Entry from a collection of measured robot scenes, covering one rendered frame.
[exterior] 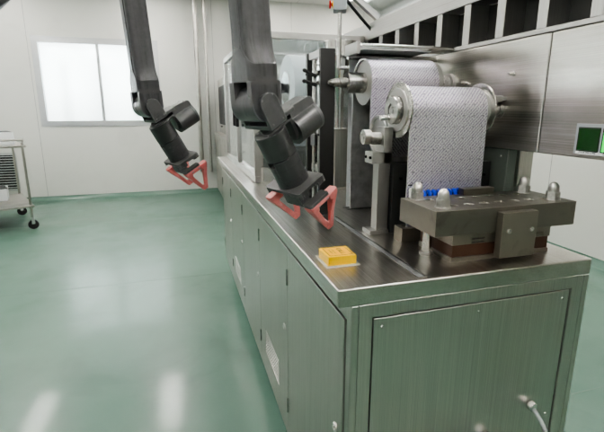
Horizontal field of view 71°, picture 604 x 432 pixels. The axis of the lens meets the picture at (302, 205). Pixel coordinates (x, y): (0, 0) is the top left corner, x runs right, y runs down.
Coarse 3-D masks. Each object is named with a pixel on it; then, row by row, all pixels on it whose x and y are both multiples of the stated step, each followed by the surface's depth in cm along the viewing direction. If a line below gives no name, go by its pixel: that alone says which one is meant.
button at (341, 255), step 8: (320, 248) 102; (328, 248) 102; (336, 248) 102; (344, 248) 102; (320, 256) 101; (328, 256) 96; (336, 256) 96; (344, 256) 97; (352, 256) 97; (328, 264) 96; (336, 264) 97
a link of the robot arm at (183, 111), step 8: (152, 104) 103; (160, 104) 105; (176, 104) 110; (184, 104) 111; (152, 112) 104; (160, 112) 105; (168, 112) 108; (176, 112) 110; (184, 112) 110; (192, 112) 111; (144, 120) 110; (152, 120) 106; (184, 120) 110; (192, 120) 112; (184, 128) 112
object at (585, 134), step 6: (582, 132) 97; (588, 132) 96; (594, 132) 95; (582, 138) 97; (588, 138) 96; (594, 138) 95; (582, 144) 97; (588, 144) 96; (594, 144) 95; (588, 150) 96; (594, 150) 95
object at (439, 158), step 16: (416, 128) 110; (432, 128) 111; (448, 128) 112; (464, 128) 114; (480, 128) 115; (416, 144) 111; (432, 144) 112; (448, 144) 113; (464, 144) 115; (480, 144) 116; (416, 160) 112; (432, 160) 113; (448, 160) 114; (464, 160) 116; (480, 160) 117; (416, 176) 113; (432, 176) 114; (448, 176) 115; (464, 176) 117; (480, 176) 118
